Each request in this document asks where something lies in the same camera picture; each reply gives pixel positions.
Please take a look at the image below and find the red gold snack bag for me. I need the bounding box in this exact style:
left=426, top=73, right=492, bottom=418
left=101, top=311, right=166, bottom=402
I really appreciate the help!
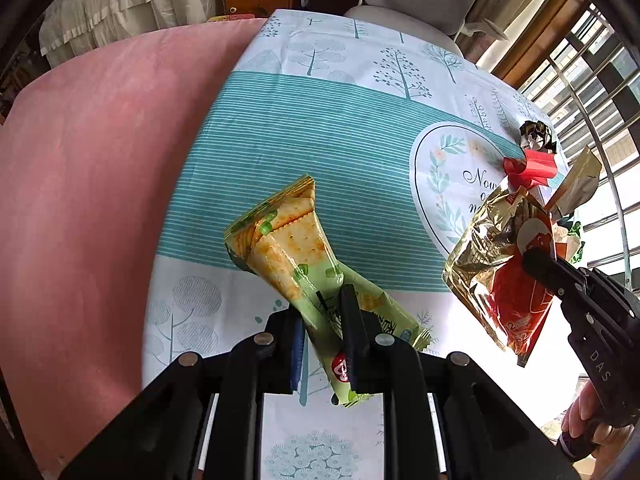
left=442, top=148, right=602, bottom=366

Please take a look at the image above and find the black silver wrapper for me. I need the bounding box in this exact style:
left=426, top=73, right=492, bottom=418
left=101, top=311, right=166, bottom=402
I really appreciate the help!
left=520, top=120, right=556, bottom=154

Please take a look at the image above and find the green cracker wrapper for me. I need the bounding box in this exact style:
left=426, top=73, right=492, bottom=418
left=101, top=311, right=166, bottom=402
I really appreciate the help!
left=224, top=174, right=431, bottom=406

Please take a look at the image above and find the right hand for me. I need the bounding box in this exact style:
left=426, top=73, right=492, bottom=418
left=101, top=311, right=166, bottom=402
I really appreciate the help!
left=558, top=382, right=634, bottom=469

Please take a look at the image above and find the window security grille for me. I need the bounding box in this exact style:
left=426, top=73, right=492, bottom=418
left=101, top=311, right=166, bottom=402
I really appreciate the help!
left=518, top=4, right=639, bottom=292

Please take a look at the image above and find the tree-patterned tablecloth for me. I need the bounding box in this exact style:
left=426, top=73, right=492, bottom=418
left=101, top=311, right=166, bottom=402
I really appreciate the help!
left=142, top=10, right=580, bottom=426

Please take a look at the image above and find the pink bed sheet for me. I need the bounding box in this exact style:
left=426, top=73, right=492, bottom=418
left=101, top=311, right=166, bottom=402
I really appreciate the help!
left=1, top=20, right=260, bottom=476

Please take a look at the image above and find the white ruffled cover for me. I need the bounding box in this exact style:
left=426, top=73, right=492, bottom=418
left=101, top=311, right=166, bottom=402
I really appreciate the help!
left=39, top=0, right=216, bottom=67

